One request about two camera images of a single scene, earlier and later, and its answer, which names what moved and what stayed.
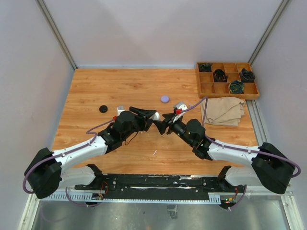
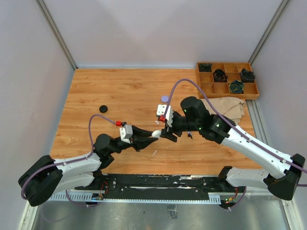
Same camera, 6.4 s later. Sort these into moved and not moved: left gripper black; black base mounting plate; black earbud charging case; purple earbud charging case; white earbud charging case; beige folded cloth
Moved: left gripper black; white earbud charging case
Not moved: beige folded cloth; black earbud charging case; black base mounting plate; purple earbud charging case
